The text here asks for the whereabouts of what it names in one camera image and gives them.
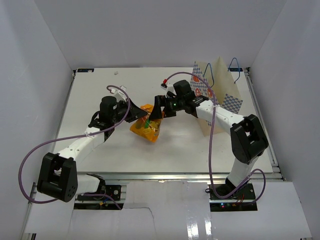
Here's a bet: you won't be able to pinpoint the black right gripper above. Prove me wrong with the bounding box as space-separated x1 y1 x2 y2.
149 95 185 120

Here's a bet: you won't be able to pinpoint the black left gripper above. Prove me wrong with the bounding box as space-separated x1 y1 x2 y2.
110 98 148 124

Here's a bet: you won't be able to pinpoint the orange gummy candy bag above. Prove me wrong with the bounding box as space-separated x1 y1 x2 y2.
129 104 163 143

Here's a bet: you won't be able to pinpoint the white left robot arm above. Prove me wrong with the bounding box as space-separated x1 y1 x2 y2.
37 96 148 203

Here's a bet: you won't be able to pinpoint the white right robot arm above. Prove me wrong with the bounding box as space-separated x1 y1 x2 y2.
149 80 269 200

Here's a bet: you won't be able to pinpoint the black XDOF label plate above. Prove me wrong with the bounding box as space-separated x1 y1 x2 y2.
76 68 95 73

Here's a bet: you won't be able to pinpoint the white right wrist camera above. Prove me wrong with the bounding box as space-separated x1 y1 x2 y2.
160 79 175 94

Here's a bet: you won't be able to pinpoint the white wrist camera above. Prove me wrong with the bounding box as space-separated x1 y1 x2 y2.
111 85 127 102
160 79 175 94

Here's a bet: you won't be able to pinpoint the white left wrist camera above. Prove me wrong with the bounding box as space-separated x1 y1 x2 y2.
111 85 127 102

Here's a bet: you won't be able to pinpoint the checkered paper bag blue handles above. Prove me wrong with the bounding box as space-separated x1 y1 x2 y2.
189 56 244 137

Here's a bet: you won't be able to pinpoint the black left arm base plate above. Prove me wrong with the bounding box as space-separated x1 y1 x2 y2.
73 185 124 210

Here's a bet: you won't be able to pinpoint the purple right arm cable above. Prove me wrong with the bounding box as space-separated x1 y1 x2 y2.
164 71 266 204

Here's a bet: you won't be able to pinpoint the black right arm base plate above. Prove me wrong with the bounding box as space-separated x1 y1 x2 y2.
205 183 258 213

